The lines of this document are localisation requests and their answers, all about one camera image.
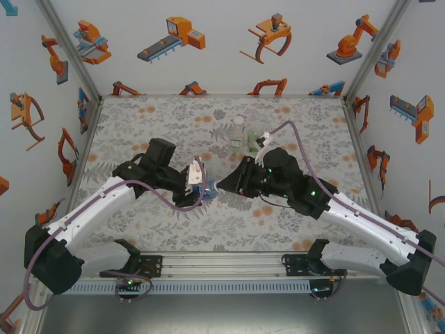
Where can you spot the clear bottle blue label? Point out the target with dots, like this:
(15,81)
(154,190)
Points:
(210,189)

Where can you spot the slim clear bottle teal label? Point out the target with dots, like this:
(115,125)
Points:
(236,142)

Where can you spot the clear bottle light green label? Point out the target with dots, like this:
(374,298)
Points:
(252,142)

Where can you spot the white bottle cap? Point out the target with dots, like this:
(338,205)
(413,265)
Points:
(238,120)

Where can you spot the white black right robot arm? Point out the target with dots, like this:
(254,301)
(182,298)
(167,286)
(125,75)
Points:
(368,229)

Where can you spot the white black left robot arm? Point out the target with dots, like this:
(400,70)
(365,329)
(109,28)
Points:
(90,212)

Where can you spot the floral patterned tablecloth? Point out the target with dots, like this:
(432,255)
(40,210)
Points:
(174,115)

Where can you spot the left controller circuit board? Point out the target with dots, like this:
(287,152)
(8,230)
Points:
(129,282)

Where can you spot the controller circuit board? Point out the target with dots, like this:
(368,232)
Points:
(129,282)
(321,288)

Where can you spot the right controller circuit board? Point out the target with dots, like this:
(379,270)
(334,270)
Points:
(321,288)

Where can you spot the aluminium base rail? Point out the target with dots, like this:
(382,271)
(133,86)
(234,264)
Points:
(222,264)

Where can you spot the aluminium side rail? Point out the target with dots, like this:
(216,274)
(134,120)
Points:
(361,149)
(86,149)

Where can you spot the aluminium frame post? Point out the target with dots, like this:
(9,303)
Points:
(33,320)
(413,313)
(377,48)
(69,48)

